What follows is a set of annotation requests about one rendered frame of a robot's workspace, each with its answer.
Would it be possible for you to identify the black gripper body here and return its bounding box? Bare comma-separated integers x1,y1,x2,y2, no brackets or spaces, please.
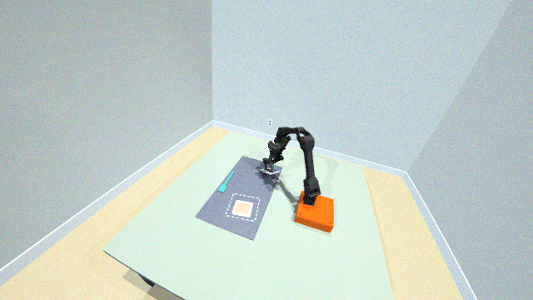
268,142,286,161

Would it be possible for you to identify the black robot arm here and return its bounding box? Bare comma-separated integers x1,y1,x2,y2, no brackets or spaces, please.
268,127,321,206

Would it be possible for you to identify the white tile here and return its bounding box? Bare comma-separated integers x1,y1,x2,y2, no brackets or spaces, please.
232,200,253,218

